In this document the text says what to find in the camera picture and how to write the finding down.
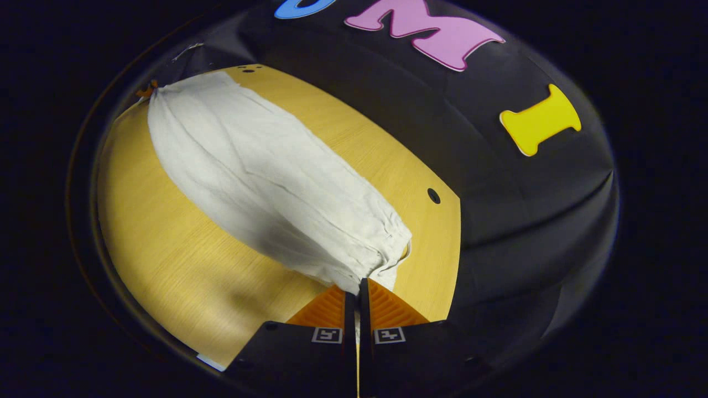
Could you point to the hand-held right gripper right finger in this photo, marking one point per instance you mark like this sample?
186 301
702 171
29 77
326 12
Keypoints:
364 359

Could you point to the white jeans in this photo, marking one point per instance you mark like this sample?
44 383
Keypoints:
265 177

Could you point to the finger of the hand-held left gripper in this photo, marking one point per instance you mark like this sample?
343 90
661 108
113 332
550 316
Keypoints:
146 90

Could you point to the black backdrop cloth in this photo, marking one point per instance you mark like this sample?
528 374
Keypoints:
498 210

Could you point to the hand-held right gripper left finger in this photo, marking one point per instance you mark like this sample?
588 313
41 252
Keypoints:
349 359

